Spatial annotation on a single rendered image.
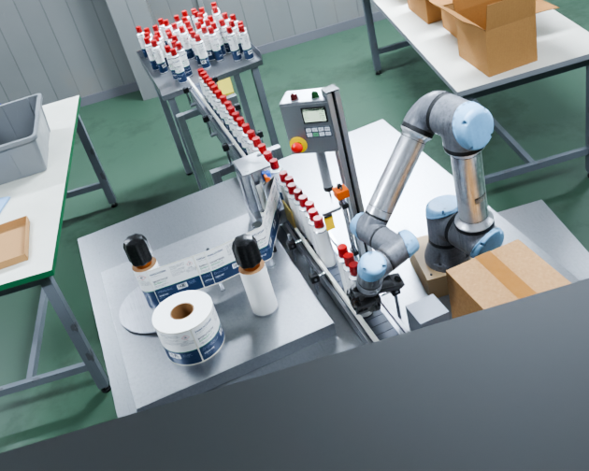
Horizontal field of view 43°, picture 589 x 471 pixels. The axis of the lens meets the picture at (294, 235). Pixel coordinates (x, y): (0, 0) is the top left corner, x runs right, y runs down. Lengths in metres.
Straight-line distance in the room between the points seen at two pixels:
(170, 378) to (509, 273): 1.09
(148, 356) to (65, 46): 4.66
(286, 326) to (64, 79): 4.88
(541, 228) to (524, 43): 1.42
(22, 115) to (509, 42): 2.71
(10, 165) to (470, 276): 2.72
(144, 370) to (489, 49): 2.31
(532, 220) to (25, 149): 2.56
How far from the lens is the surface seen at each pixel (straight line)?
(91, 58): 6.90
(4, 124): 4.66
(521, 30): 3.91
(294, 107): 2.40
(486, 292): 2.06
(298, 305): 2.50
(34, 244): 3.56
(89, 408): 3.81
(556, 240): 2.69
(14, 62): 6.98
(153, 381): 2.44
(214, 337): 2.41
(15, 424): 3.97
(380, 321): 2.38
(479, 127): 2.03
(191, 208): 3.27
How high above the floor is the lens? 2.50
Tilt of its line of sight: 35 degrees down
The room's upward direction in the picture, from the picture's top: 16 degrees counter-clockwise
